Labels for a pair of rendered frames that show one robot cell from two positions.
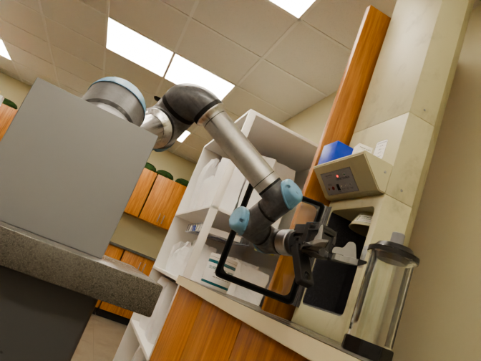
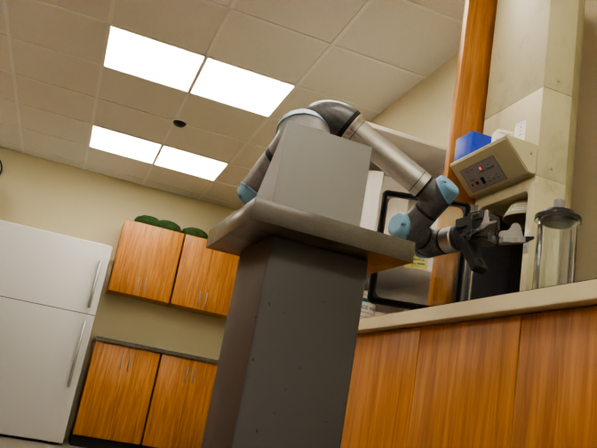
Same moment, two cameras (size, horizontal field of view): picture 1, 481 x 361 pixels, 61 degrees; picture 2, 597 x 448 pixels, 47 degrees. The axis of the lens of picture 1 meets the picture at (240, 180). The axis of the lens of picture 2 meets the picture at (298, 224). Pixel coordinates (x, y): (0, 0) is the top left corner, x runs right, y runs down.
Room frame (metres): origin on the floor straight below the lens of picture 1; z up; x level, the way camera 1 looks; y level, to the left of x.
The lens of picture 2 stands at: (-0.69, 0.30, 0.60)
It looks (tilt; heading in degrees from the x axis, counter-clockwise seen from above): 15 degrees up; 358
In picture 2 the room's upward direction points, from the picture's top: 10 degrees clockwise
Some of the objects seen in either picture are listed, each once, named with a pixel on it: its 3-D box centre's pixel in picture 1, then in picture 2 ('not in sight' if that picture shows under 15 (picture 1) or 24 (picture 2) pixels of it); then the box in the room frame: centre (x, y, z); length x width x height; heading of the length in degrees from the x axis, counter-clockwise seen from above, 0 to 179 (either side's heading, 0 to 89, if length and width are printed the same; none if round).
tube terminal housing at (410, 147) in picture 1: (376, 234); (533, 222); (1.41, -0.52, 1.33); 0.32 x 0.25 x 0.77; 15
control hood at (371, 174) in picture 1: (346, 177); (489, 169); (1.36, -0.34, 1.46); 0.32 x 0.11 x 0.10; 15
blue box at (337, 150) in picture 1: (338, 159); (474, 150); (1.46, -0.31, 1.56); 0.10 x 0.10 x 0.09; 15
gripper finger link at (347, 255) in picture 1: (350, 252); (516, 233); (1.05, -0.33, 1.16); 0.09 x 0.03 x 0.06; 67
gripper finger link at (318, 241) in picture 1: (320, 236); (487, 220); (0.99, -0.23, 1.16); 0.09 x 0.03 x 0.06; 174
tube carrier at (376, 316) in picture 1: (380, 300); (554, 259); (0.88, -0.37, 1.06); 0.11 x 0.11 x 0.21
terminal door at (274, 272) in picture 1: (270, 238); (419, 252); (1.54, -0.19, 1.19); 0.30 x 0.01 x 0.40; 84
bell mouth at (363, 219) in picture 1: (376, 226); (531, 213); (1.38, -0.50, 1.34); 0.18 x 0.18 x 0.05
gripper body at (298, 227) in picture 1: (310, 241); (474, 231); (1.10, -0.24, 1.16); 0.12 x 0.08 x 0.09; 30
